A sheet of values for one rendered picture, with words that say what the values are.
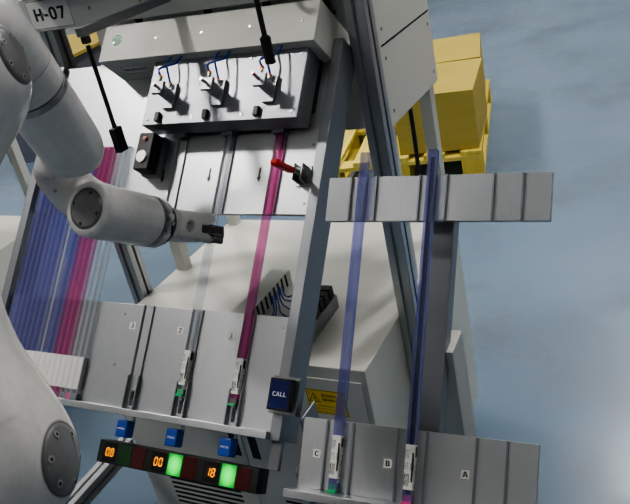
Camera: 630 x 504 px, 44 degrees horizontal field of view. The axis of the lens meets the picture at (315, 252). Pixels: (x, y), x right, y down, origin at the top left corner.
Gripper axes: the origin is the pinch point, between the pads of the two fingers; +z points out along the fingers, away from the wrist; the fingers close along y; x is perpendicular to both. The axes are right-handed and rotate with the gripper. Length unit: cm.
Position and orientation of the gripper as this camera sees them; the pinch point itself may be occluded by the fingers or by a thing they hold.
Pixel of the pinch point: (210, 234)
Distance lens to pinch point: 142.4
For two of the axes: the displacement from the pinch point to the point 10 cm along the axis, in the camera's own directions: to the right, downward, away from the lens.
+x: -0.8, 9.9, -0.7
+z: 4.6, 1.0, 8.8
